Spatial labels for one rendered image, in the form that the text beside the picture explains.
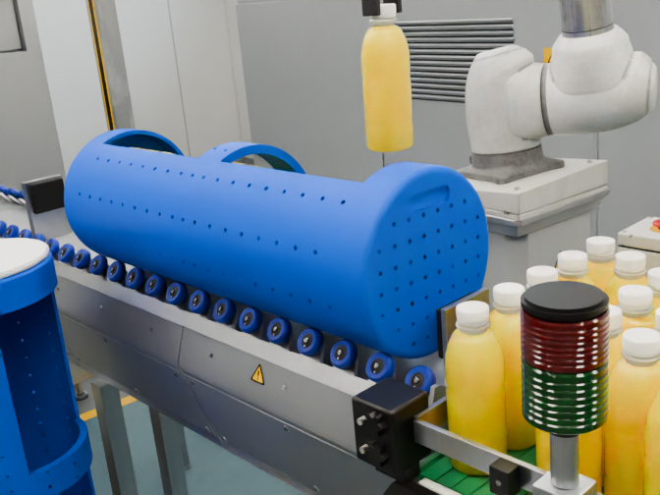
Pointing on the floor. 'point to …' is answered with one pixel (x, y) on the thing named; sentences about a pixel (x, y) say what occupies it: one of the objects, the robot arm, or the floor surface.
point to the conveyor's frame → (418, 488)
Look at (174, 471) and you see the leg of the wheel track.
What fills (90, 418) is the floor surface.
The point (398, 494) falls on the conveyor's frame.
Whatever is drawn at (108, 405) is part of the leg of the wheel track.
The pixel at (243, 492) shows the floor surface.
